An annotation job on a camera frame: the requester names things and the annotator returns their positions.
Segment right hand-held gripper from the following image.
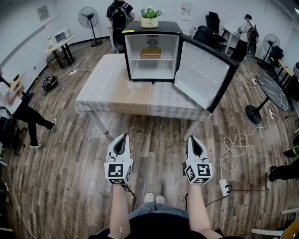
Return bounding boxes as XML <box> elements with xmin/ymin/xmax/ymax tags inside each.
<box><xmin>184</xmin><ymin>136</ymin><xmax>214</xmax><ymax>185</ymax></box>

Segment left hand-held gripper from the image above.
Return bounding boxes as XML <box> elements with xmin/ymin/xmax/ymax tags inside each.
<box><xmin>104</xmin><ymin>134</ymin><xmax>134</xmax><ymax>186</ymax></box>

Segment brown box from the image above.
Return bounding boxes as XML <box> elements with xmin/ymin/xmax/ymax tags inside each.
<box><xmin>140</xmin><ymin>48</ymin><xmax>162</xmax><ymax>59</ymax></box>

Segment black mini fridge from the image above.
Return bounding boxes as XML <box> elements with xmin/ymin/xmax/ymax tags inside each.
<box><xmin>121</xmin><ymin>21</ymin><xmax>239</xmax><ymax>114</ymax></box>

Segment person's right forearm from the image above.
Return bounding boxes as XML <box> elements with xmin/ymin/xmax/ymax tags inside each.
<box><xmin>186</xmin><ymin>183</ymin><xmax>214</xmax><ymax>235</ymax></box>

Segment person's left forearm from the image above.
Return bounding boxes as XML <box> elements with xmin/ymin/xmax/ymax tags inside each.
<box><xmin>109</xmin><ymin>183</ymin><xmax>131</xmax><ymax>238</ymax></box>

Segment person's left white shoe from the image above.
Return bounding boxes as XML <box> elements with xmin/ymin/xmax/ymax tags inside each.
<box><xmin>143</xmin><ymin>192</ymin><xmax>156</xmax><ymax>204</ymax></box>

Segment person's blue jeans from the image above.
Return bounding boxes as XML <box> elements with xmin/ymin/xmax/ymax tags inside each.
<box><xmin>128</xmin><ymin>201</ymin><xmax>189</xmax><ymax>220</ymax></box>

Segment person's black shirt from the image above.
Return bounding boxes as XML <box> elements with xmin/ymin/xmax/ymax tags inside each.
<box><xmin>88</xmin><ymin>211</ymin><xmax>245</xmax><ymax>239</ymax></box>

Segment round black marble table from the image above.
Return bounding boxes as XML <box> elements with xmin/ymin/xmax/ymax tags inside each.
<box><xmin>245</xmin><ymin>72</ymin><xmax>290</xmax><ymax>125</ymax></box>

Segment black bag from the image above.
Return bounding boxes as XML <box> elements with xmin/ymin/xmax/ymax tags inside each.
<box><xmin>41</xmin><ymin>75</ymin><xmax>59</xmax><ymax>92</ymax></box>

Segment white chair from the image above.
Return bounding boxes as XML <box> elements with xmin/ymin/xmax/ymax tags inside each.
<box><xmin>250</xmin><ymin>207</ymin><xmax>299</xmax><ymax>239</ymax></box>

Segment black rolling chair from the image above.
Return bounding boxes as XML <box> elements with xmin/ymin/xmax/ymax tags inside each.
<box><xmin>0</xmin><ymin>106</ymin><xmax>27</xmax><ymax>156</ymax></box>

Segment black office chair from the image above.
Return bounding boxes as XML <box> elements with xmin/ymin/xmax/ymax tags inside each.
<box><xmin>205</xmin><ymin>11</ymin><xmax>221</xmax><ymax>34</ymax></box>
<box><xmin>193</xmin><ymin>25</ymin><xmax>228</xmax><ymax>51</ymax></box>

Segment round wooden side table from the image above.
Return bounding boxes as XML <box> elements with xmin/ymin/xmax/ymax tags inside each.
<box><xmin>44</xmin><ymin>34</ymin><xmax>77</xmax><ymax>69</ymax></box>

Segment white desk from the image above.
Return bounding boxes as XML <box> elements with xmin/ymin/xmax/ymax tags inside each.
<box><xmin>221</xmin><ymin>24</ymin><xmax>244</xmax><ymax>55</ymax></box>

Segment white toaster oven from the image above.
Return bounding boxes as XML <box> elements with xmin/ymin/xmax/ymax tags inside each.
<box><xmin>54</xmin><ymin>28</ymin><xmax>72</xmax><ymax>43</ymax></box>

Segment black standing fan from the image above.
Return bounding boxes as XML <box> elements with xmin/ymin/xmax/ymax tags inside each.
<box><xmin>256</xmin><ymin>34</ymin><xmax>281</xmax><ymax>70</ymax></box>
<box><xmin>78</xmin><ymin>6</ymin><xmax>103</xmax><ymax>47</ymax></box>

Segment potted green plant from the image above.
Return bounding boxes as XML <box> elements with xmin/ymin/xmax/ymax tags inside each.
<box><xmin>140</xmin><ymin>6</ymin><xmax>165</xmax><ymax>29</ymax></box>

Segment white cable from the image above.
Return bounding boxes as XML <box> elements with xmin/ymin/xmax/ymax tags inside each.
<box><xmin>220</xmin><ymin>111</ymin><xmax>272</xmax><ymax>174</ymax></box>

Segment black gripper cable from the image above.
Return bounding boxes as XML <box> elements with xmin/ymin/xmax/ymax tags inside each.
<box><xmin>121</xmin><ymin>183</ymin><xmax>137</xmax><ymax>212</ymax></box>

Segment black power cable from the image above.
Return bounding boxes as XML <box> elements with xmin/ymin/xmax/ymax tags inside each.
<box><xmin>205</xmin><ymin>184</ymin><xmax>270</xmax><ymax>208</ymax></box>

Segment white wire rack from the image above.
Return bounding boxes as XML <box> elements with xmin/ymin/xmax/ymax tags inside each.
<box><xmin>130</xmin><ymin>53</ymin><xmax>175</xmax><ymax>62</ymax></box>

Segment white wall notice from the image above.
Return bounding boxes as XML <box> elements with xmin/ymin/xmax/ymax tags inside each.
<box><xmin>180</xmin><ymin>1</ymin><xmax>192</xmax><ymax>22</ymax></box>

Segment green wall poster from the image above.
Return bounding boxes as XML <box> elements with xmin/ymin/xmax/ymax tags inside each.
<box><xmin>37</xmin><ymin>5</ymin><xmax>50</xmax><ymax>22</ymax></box>

